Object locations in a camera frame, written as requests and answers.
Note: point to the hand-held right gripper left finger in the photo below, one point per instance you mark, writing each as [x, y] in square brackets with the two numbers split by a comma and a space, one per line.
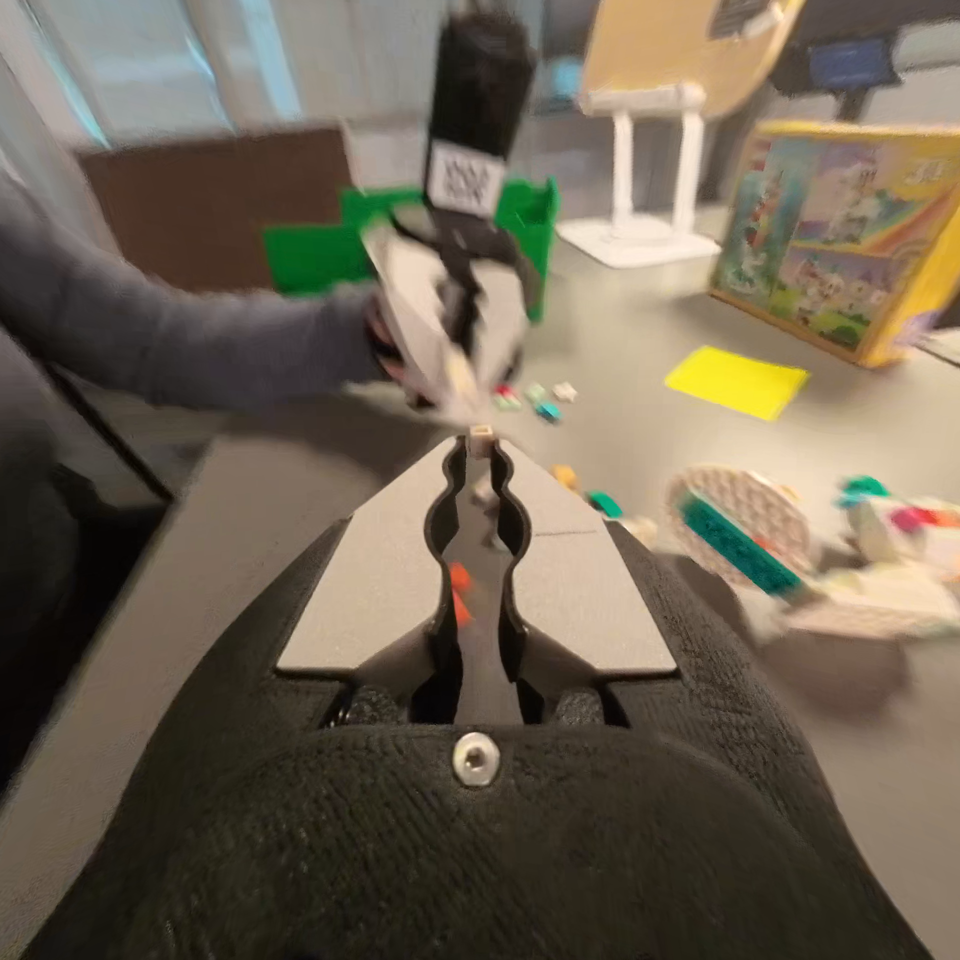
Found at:
[360, 600]

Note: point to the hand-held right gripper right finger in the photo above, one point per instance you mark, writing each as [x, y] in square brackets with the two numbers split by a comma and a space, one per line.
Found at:
[592, 600]

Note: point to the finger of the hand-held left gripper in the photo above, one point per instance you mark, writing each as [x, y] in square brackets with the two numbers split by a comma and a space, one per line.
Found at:
[499, 322]
[420, 315]

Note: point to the small white lego brick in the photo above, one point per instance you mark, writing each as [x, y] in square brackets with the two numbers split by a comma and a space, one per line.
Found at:
[481, 439]

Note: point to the round white lego base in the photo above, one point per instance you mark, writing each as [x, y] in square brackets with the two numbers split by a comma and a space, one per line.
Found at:
[750, 510]

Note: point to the white lego unicorn head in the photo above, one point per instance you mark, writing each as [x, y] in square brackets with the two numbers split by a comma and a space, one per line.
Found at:
[892, 525]

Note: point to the person's left forearm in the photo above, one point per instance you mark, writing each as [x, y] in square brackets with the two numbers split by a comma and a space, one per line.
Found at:
[187, 330]

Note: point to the scattered small lego pieces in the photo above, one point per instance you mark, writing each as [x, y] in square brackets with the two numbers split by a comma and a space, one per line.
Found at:
[459, 581]

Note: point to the white lego wing plate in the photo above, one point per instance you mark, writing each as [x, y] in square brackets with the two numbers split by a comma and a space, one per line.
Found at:
[877, 604]

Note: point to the yellow lego box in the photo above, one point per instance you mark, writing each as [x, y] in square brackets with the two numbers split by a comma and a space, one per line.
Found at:
[825, 240]

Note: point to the person's left hand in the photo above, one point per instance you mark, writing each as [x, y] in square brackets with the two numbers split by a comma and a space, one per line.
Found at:
[386, 341]

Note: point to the green plastic bin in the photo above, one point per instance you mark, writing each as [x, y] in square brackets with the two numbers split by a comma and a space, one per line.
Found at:
[307, 255]

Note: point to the beige book stand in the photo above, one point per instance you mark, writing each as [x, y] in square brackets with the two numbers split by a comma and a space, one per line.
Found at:
[660, 52]

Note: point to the brown board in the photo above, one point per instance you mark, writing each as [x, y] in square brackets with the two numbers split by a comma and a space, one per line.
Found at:
[210, 202]

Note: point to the yellow sticky note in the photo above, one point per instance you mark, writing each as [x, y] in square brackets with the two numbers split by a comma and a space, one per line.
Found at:
[735, 382]

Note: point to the small blue screen device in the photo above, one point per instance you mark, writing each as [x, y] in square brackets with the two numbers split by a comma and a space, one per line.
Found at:
[840, 64]

